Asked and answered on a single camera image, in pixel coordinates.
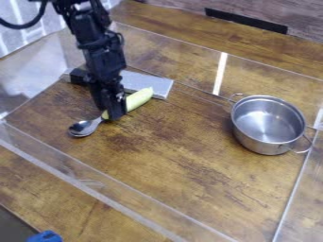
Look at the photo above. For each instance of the silver pot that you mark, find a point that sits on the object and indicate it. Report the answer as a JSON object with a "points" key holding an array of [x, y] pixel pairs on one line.
{"points": [[269, 125]]}

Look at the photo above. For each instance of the grey block with dark end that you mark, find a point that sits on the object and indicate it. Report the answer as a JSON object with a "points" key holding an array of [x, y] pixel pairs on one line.
{"points": [[134, 81]]}

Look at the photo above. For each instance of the spoon with yellow handle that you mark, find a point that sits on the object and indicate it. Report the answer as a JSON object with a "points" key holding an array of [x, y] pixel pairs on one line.
{"points": [[86, 127]]}

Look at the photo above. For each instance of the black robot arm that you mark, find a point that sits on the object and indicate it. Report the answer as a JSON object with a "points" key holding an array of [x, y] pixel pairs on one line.
{"points": [[89, 22]]}

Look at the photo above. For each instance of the black strip on wall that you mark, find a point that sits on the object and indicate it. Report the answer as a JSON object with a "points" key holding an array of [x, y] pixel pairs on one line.
{"points": [[246, 21]]}

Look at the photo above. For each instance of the blue object at bottom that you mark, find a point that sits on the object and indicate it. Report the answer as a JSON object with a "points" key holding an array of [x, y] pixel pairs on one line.
{"points": [[47, 236]]}

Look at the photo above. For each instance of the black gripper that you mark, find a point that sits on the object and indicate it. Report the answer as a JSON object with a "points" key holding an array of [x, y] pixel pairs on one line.
{"points": [[106, 62]]}

